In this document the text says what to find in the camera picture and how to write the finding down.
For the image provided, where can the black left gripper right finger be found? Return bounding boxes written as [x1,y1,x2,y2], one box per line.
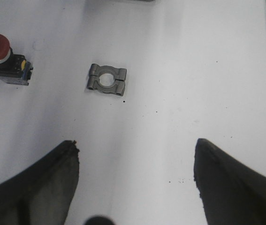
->
[194,138,266,225]

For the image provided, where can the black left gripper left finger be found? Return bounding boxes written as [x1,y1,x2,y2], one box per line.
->
[0,141,79,225]

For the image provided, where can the red emergency stop button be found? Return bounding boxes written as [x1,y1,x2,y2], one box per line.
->
[0,34,33,86]

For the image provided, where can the grey metal clamp block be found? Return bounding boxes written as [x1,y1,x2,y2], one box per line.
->
[86,64,127,96]

